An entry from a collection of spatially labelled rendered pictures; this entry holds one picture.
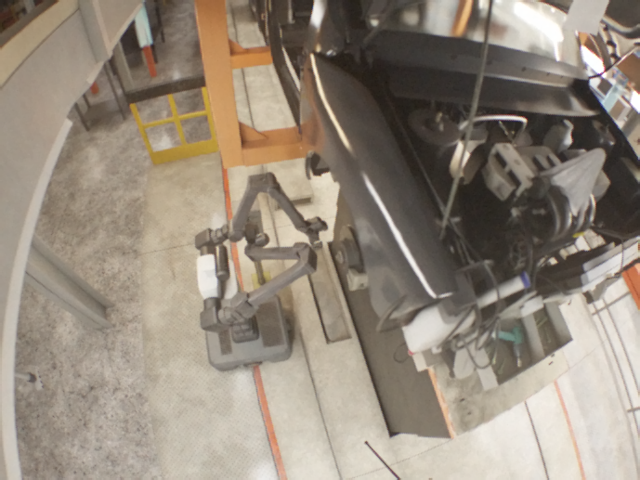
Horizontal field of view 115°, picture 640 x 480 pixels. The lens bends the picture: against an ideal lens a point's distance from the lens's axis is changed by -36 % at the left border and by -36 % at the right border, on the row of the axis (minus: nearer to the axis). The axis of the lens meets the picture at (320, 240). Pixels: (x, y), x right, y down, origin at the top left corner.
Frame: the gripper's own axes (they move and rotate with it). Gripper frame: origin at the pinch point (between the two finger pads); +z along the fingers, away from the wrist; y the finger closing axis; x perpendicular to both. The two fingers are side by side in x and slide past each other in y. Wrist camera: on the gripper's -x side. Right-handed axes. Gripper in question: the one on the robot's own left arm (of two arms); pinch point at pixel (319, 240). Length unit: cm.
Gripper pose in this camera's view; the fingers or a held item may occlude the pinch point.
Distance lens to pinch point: 193.2
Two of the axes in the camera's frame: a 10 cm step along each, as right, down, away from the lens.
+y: -2.4, -8.3, 5.0
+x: -8.7, 4.1, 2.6
